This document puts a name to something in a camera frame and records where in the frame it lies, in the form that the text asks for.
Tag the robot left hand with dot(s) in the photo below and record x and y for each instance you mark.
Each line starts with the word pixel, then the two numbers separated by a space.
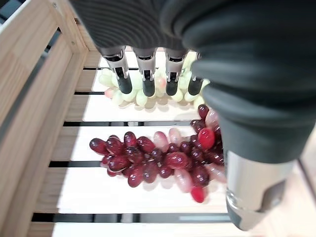
pixel 222 49

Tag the green grape bunch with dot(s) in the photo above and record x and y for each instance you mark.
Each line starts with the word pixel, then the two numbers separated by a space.
pixel 140 86

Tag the red grape bunch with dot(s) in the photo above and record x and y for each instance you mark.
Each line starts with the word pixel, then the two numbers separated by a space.
pixel 160 158

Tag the wooden slatted crate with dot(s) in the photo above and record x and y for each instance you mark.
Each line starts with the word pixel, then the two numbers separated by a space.
pixel 37 118

